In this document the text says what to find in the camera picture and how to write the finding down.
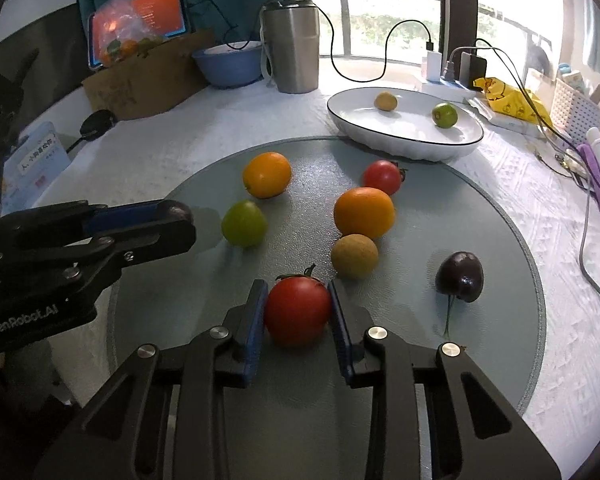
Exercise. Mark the small red tomato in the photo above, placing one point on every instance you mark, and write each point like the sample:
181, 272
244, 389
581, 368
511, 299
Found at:
381, 177

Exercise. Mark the green jujube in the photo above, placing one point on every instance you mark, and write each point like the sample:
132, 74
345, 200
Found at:
243, 224
444, 115

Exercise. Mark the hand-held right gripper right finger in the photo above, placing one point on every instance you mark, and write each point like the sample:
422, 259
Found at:
341, 335

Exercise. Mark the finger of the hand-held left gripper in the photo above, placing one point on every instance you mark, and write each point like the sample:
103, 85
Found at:
155, 245
130, 216

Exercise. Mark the large red tomato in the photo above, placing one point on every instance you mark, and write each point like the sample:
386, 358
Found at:
297, 312

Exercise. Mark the tablet with orange screen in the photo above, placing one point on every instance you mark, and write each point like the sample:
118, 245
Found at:
162, 10

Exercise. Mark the cardboard box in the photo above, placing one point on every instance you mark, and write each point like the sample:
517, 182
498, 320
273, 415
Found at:
145, 85

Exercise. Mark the white power strip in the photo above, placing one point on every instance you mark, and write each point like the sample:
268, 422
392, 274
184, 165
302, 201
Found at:
450, 91

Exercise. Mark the tan longan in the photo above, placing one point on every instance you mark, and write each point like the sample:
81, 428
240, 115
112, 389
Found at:
354, 256
385, 101

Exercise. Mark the yellow plastic bag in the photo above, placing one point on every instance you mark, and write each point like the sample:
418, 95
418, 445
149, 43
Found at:
502, 95

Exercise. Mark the stainless steel tumbler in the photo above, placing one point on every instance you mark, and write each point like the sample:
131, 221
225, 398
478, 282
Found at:
292, 50

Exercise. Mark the dark window post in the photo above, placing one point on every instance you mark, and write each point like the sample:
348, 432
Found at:
457, 5

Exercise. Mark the blue plastic bowl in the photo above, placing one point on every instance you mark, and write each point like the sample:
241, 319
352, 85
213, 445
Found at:
230, 69

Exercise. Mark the white tissue packet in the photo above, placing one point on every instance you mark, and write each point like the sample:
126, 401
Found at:
500, 120

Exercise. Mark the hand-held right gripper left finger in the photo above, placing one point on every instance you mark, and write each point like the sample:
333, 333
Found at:
250, 332

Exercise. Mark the orange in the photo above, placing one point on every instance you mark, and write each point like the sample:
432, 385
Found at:
266, 175
364, 212

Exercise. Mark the balcony railing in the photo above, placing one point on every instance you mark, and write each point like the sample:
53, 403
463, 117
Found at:
346, 10

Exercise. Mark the clear plastic bag of oranges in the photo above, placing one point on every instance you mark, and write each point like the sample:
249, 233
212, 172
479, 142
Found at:
117, 45

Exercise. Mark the purple cloth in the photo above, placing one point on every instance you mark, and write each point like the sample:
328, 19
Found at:
596, 180

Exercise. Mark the white charger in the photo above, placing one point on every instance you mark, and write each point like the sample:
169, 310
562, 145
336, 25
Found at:
432, 67

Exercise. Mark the round glass mat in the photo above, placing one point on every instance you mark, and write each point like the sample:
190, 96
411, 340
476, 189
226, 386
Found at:
320, 170

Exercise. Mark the blue paper packet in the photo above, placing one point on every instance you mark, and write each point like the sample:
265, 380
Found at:
37, 160

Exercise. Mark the black charger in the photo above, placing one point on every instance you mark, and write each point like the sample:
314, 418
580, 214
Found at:
472, 70

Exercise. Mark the white oval plate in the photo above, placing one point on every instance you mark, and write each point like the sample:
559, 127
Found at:
410, 135

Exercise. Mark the white plastic basket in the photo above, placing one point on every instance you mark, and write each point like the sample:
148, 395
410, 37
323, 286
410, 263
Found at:
577, 107

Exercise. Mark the black round device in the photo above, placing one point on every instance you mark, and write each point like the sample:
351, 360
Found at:
96, 124

